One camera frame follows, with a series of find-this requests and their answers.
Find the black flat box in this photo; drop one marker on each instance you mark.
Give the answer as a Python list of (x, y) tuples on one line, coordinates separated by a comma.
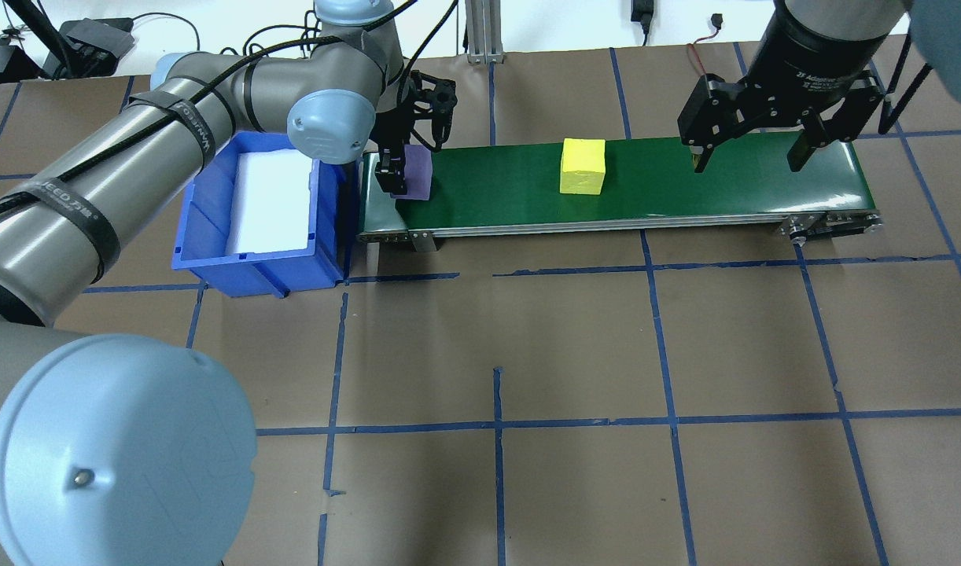
[(5, 64)]

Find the green conveyor belt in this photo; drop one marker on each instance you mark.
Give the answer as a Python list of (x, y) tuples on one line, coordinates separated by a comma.
[(512, 189)]

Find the purple foam block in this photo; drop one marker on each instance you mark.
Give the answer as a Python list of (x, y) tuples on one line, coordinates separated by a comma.
[(419, 177)]

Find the white foam pad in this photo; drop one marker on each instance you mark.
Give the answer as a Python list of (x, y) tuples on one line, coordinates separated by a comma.
[(268, 204)]

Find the blue plastic storage bin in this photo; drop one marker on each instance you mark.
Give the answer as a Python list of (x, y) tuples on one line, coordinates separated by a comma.
[(205, 236)]

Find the black power adapter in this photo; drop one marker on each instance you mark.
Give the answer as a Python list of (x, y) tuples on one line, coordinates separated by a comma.
[(642, 12)]

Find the upright aluminium profile post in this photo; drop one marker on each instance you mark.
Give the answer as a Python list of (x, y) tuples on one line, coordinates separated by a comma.
[(484, 31)]

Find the yellow foam block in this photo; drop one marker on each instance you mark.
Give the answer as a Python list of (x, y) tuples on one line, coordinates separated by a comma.
[(583, 167)]

